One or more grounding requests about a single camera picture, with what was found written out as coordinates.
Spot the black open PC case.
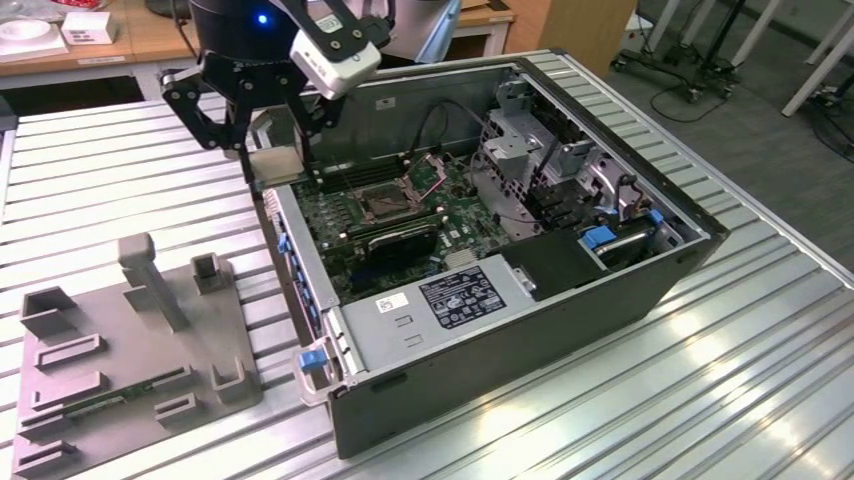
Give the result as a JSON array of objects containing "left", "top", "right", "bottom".
[{"left": 226, "top": 47, "right": 733, "bottom": 461}]

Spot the black floor cable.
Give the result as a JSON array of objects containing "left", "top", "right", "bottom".
[{"left": 650, "top": 74, "right": 730, "bottom": 124}]

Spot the silver CPU chip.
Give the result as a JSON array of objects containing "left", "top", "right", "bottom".
[{"left": 256, "top": 144, "right": 303, "bottom": 187}]

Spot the black plastic shroud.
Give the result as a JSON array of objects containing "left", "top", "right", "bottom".
[{"left": 499, "top": 232, "right": 609, "bottom": 301}]

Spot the white labelled box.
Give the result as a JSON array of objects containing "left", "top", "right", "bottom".
[{"left": 60, "top": 12, "right": 112, "bottom": 47}]

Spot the wooden cabinet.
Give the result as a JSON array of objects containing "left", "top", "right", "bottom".
[{"left": 513, "top": 0, "right": 635, "bottom": 81}]

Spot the CPU socket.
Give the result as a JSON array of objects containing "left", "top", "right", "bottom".
[{"left": 356, "top": 179, "right": 429, "bottom": 229}]

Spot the silver power supply unit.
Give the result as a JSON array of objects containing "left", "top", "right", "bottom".
[{"left": 332, "top": 252, "right": 539, "bottom": 376}]

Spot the black RAM slot row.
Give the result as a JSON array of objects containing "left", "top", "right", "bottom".
[
  {"left": 312, "top": 158, "right": 403, "bottom": 195},
  {"left": 332, "top": 213, "right": 437, "bottom": 242}
]

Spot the white desk frame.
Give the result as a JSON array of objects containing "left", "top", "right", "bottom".
[
  {"left": 779, "top": 0, "right": 854, "bottom": 119},
  {"left": 639, "top": 0, "right": 782, "bottom": 67}
]

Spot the grey parts rack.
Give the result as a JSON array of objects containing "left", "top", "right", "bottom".
[{"left": 10, "top": 232, "right": 266, "bottom": 479}]

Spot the silver disk bay cage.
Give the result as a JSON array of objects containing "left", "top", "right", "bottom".
[{"left": 479, "top": 79, "right": 602, "bottom": 231}]

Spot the black wheeled stand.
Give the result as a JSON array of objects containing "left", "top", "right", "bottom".
[{"left": 613, "top": 0, "right": 742, "bottom": 104}]

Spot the green motherboard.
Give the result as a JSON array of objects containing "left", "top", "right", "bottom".
[{"left": 292, "top": 154, "right": 509, "bottom": 301}]

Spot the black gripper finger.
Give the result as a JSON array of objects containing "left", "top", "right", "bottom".
[
  {"left": 159, "top": 69, "right": 260, "bottom": 192},
  {"left": 280, "top": 79, "right": 347, "bottom": 170}
]

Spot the black graphics card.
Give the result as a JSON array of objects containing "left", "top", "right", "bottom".
[{"left": 363, "top": 222, "right": 442, "bottom": 269}]

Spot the white round dish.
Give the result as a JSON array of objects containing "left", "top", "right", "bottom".
[{"left": 0, "top": 18, "right": 68, "bottom": 56}]

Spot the black looped wire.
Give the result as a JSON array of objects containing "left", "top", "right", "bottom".
[{"left": 407, "top": 99, "right": 497, "bottom": 157}]

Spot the green RAM stick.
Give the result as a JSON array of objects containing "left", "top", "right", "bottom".
[{"left": 63, "top": 367, "right": 187, "bottom": 420}]

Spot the thick black camera cable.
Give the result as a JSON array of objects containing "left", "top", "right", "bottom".
[{"left": 359, "top": 0, "right": 399, "bottom": 51}]

